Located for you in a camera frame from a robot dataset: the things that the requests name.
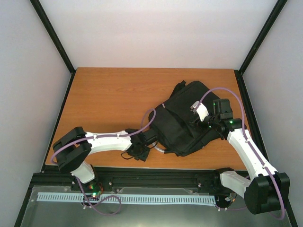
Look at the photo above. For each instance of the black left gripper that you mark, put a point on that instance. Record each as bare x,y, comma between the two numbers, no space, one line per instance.
143,158

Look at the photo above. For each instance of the light blue cable duct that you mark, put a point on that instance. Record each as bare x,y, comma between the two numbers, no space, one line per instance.
133,199

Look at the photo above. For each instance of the black right frame post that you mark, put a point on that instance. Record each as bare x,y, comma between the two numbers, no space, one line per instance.
275,12

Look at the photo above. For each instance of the black frame post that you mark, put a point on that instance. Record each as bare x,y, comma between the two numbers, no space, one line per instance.
275,12
53,35

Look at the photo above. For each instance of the black student backpack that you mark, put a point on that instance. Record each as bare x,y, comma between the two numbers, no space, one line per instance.
177,126

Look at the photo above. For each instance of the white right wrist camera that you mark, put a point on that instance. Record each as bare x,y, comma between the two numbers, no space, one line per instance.
200,109

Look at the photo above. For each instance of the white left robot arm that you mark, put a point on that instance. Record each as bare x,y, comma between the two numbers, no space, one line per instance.
73,148

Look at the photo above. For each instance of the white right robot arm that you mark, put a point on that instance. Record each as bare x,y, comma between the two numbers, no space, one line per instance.
266,189

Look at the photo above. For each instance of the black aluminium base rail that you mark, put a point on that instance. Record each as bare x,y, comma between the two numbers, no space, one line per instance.
109,179

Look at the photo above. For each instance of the black left frame post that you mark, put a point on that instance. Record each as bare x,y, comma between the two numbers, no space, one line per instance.
53,35

